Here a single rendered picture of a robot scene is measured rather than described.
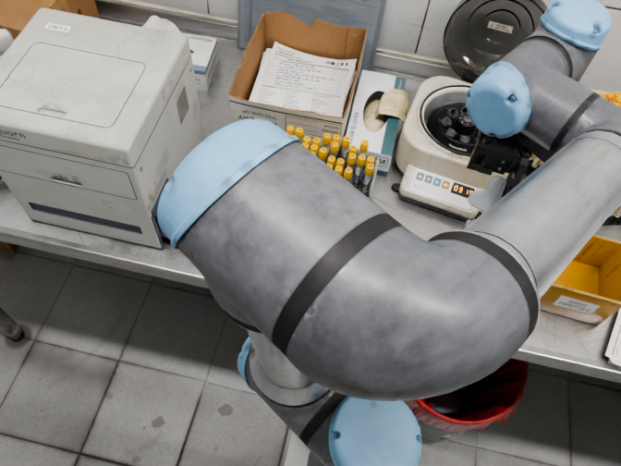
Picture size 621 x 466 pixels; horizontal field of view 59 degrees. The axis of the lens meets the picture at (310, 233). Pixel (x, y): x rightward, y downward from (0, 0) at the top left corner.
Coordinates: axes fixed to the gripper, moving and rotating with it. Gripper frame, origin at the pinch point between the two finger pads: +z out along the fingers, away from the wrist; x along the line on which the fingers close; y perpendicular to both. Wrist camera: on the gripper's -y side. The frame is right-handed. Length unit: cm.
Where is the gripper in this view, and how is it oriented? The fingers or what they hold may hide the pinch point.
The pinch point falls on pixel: (496, 196)
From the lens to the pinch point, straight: 97.5
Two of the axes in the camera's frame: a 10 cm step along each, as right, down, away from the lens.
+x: -2.9, 8.0, -5.2
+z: -0.5, 5.3, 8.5
